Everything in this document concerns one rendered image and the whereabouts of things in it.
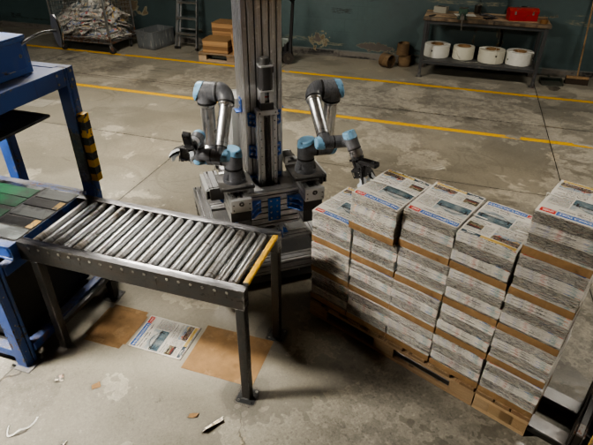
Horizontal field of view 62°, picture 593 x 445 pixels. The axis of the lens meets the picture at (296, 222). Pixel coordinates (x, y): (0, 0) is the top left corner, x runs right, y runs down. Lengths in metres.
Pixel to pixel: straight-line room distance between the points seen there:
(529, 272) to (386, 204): 0.74
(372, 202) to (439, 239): 0.38
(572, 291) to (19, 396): 2.90
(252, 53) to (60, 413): 2.33
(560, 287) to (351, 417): 1.28
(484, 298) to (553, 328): 0.32
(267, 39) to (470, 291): 1.85
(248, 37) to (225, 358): 1.94
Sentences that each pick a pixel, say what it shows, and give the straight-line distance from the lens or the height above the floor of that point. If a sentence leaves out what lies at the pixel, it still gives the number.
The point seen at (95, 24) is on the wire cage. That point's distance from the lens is 10.13.
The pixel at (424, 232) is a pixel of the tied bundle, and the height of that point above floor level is 0.97.
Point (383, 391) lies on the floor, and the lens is 3.06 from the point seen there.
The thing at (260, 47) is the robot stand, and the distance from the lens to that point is 3.19.
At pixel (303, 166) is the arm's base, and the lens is 3.34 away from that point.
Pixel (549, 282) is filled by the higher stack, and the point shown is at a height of 0.98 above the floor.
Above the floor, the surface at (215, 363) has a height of 0.00.
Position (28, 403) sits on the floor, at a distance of 3.30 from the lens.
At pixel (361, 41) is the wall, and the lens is 9.36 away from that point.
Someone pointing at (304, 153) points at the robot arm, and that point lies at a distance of 3.30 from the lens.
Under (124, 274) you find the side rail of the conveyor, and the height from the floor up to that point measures 0.74.
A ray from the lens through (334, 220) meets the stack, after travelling 2.87.
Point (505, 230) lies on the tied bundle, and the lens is 2.55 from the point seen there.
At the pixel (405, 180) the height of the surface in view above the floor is 1.06.
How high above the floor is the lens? 2.36
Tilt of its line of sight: 33 degrees down
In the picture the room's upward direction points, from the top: 1 degrees clockwise
